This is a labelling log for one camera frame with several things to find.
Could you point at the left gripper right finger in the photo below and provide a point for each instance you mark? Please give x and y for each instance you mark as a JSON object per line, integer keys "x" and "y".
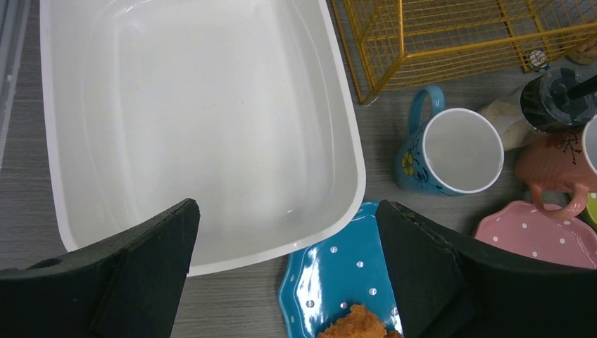
{"x": 447, "y": 284}

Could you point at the pink polka dot plate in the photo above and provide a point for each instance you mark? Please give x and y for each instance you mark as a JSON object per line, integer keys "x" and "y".
{"x": 521, "y": 229}

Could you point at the left fried chicken piece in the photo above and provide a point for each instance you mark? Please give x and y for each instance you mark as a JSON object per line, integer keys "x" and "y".
{"x": 359, "y": 323}

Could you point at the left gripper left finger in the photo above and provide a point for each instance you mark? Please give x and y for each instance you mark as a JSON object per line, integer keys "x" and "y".
{"x": 126, "y": 285}

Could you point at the pink mug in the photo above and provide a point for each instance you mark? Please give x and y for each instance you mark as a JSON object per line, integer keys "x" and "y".
{"x": 561, "y": 162}

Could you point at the green polka dot plate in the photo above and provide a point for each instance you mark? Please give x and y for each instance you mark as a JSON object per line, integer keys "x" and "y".
{"x": 589, "y": 215}

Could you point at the blue mug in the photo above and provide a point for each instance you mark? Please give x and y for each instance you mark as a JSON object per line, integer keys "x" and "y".
{"x": 448, "y": 151}

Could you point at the blue polka dot plate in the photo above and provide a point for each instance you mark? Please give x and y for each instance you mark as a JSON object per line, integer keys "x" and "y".
{"x": 323, "y": 280}

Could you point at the yellow wire basket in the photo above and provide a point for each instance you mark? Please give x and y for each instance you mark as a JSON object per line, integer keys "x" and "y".
{"x": 393, "y": 45}

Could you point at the white plastic basin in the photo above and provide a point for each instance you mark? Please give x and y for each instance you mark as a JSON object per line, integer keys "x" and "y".
{"x": 242, "y": 106}

